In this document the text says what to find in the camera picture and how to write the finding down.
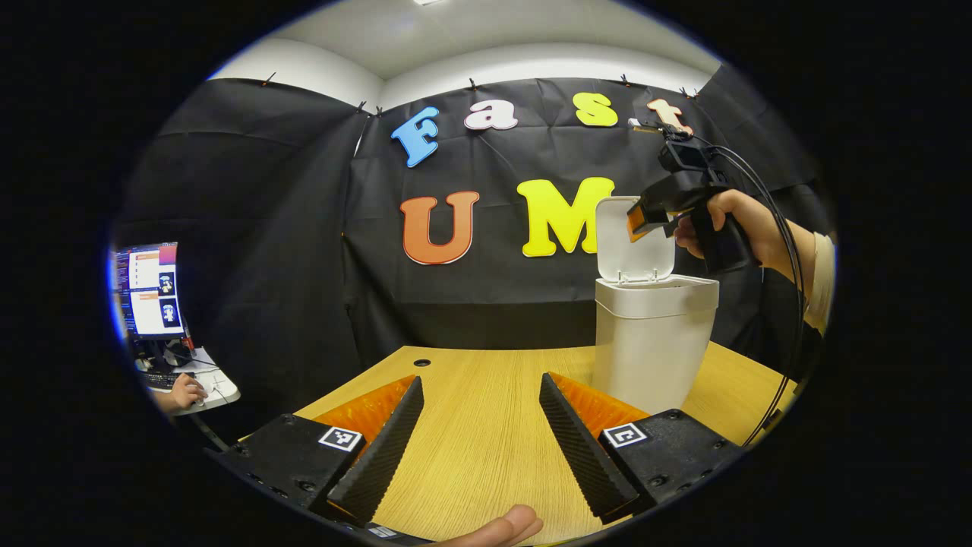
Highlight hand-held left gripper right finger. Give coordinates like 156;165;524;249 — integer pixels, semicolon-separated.
539;372;745;525

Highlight computer monitor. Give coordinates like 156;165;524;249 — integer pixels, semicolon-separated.
112;242;187;340

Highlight white side desk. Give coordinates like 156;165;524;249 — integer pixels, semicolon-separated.
137;349;241;416

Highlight white desktop garbage bin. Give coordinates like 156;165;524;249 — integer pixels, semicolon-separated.
591;196;721;416

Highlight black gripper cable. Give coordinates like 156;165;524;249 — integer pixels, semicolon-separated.
706;143;807;447

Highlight wooden desktop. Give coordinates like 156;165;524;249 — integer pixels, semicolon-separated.
239;342;802;547

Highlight black backdrop cloth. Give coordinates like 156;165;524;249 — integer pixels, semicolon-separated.
114;65;832;449

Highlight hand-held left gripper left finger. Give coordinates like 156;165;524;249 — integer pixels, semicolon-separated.
205;375;425;526

